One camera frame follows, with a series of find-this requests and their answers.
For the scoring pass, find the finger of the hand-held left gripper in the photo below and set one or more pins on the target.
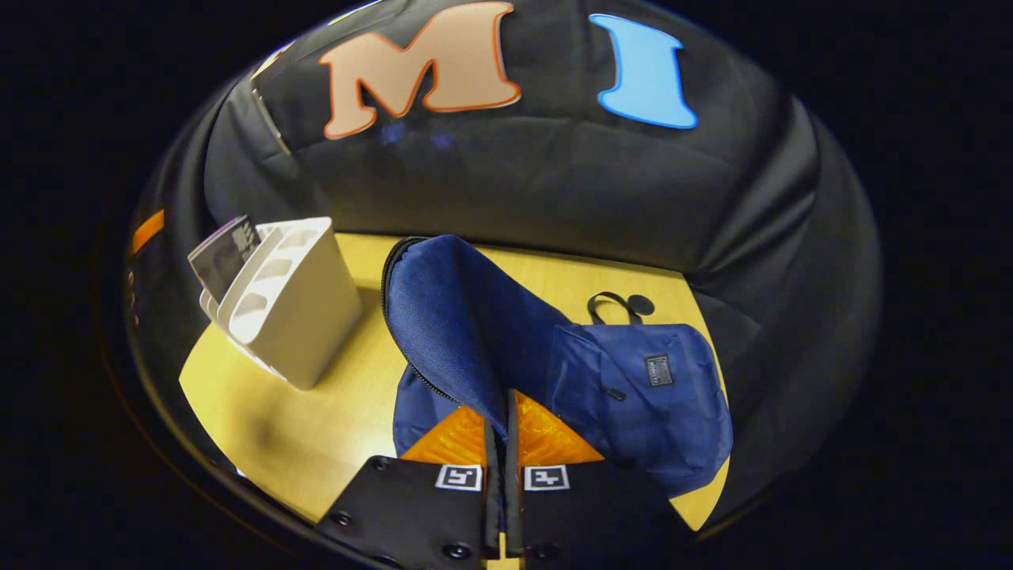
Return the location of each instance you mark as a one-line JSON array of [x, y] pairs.
[[148, 231]]

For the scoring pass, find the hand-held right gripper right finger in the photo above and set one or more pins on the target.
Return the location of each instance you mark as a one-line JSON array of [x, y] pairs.
[[601, 514]]

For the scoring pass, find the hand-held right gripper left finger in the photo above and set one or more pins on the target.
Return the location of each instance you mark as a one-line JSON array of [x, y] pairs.
[[411, 507]]

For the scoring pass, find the pink edged book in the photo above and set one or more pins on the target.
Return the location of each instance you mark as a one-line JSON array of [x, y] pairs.
[[210, 238]]

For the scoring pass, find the grey cover book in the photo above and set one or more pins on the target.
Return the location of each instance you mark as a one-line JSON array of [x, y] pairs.
[[225, 265]]

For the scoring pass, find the white bookshelf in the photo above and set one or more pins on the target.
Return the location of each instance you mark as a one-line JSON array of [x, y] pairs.
[[305, 317]]

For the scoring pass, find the blue schoolbag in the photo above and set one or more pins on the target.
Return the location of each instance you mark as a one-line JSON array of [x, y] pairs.
[[475, 317]]

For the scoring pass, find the black backdrop cloth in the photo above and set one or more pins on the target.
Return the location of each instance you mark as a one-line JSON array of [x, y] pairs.
[[554, 182]]

